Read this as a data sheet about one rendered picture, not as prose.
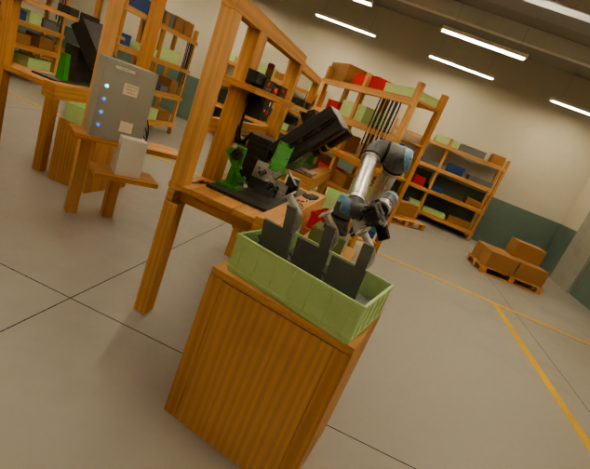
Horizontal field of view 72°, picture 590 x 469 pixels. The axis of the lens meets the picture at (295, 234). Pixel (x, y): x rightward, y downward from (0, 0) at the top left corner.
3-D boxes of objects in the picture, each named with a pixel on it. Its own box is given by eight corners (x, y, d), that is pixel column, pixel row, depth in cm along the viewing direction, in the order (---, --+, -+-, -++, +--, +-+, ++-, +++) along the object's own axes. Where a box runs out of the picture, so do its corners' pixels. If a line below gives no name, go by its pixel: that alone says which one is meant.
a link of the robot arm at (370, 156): (370, 127, 203) (341, 204, 181) (391, 136, 203) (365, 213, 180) (363, 142, 214) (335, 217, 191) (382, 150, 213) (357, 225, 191)
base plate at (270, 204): (306, 194, 350) (307, 192, 349) (265, 213, 246) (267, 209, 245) (262, 175, 357) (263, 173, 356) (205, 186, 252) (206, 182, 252)
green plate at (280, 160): (284, 176, 289) (296, 149, 288) (282, 174, 281) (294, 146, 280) (270, 169, 291) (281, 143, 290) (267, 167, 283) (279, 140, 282)
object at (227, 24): (265, 172, 376) (303, 66, 349) (182, 186, 234) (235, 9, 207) (257, 168, 377) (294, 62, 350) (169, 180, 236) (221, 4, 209)
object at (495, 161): (469, 241, 1058) (513, 160, 995) (356, 194, 1096) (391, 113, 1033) (465, 236, 1109) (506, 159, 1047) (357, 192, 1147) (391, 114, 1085)
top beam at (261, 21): (303, 66, 349) (307, 56, 347) (235, 9, 207) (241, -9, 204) (294, 62, 350) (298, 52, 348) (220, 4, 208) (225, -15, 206)
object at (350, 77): (342, 255, 535) (423, 73, 468) (274, 194, 719) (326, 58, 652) (373, 261, 564) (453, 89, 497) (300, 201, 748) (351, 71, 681)
